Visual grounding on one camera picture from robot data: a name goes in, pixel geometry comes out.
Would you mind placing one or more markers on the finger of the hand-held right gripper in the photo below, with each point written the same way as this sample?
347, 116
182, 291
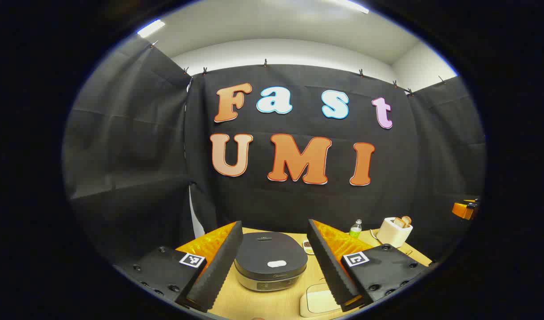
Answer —
463, 210

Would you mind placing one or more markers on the white toaster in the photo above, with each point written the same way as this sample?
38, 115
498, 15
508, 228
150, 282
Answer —
391, 235

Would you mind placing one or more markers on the black backdrop cloth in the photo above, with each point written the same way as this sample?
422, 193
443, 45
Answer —
143, 133

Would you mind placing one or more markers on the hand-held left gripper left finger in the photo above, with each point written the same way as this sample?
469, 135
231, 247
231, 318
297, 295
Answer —
218, 266

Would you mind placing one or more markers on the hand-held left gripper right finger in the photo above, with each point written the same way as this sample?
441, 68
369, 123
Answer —
329, 266

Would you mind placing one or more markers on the toasted bread slice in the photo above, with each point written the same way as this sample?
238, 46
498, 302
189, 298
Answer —
399, 222
407, 219

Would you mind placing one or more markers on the green drink bottle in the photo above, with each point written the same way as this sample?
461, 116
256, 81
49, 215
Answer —
355, 230

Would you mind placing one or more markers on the ceiling light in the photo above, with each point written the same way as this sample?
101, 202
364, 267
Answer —
356, 6
151, 28

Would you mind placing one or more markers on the black rice cooker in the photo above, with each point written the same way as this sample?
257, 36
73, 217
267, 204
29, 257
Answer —
267, 249

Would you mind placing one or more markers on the white divided grain dish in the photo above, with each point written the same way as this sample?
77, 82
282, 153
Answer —
307, 246

